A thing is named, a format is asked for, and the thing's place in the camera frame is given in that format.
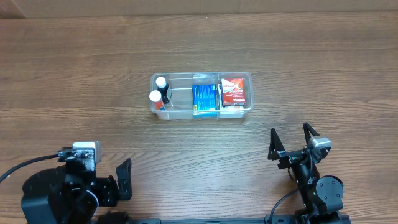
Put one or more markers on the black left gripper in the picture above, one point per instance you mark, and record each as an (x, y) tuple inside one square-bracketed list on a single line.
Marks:
[(112, 188)]

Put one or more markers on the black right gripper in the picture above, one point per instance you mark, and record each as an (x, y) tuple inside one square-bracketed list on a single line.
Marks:
[(294, 155)]

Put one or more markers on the white Hansaplast plaster box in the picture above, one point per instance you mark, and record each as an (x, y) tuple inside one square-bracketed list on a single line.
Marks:
[(228, 111)]

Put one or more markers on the red Panadol ActiFast box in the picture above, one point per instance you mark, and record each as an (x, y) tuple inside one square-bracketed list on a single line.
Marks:
[(233, 93)]

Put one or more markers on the orange tube white cap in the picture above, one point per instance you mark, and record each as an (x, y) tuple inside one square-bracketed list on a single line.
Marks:
[(156, 98)]

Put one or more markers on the dark bottle white cap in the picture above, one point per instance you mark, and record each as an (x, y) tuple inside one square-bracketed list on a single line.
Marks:
[(164, 88)]

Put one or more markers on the blue VapoDrops lozenge box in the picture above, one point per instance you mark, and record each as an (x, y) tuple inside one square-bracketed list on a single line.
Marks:
[(204, 101)]

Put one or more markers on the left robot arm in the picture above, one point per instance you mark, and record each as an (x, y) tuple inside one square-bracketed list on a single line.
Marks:
[(72, 193)]

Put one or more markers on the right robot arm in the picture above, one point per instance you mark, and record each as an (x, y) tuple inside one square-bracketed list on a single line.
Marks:
[(322, 196)]

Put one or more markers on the clear plastic container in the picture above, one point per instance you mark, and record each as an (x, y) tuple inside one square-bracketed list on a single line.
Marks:
[(180, 105)]

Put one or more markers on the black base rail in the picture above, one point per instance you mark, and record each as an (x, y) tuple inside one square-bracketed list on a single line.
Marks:
[(121, 217)]

